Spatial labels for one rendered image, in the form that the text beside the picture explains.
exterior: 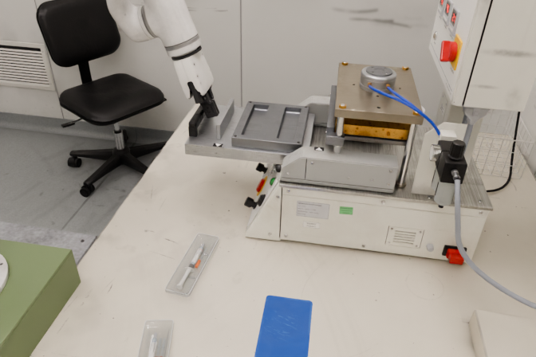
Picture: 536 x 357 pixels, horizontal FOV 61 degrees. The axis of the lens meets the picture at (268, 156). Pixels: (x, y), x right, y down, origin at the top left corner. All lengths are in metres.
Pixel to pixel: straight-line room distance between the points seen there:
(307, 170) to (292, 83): 1.63
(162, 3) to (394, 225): 0.71
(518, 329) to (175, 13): 0.95
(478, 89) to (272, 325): 0.61
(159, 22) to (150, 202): 0.49
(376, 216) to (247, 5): 1.68
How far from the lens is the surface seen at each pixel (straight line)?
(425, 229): 1.10
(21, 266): 1.06
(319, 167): 1.00
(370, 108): 0.98
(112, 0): 1.05
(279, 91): 2.64
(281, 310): 1.01
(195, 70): 1.09
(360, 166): 1.00
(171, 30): 1.07
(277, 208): 1.07
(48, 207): 2.66
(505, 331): 1.03
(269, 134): 1.08
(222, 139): 1.11
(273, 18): 2.51
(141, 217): 1.25
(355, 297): 1.05
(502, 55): 0.93
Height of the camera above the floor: 1.53
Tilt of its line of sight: 32 degrees down
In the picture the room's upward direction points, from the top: 2 degrees clockwise
